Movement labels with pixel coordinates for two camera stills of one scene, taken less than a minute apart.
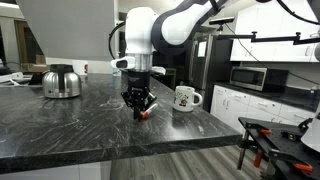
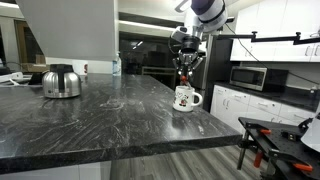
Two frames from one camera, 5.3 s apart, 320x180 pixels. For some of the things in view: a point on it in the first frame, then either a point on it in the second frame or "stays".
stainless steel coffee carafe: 61,82 stays
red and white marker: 146,113 to 183,81
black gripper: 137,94 to 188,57
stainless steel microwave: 259,78 stays
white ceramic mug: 185,98 stays
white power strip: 14,76 stays
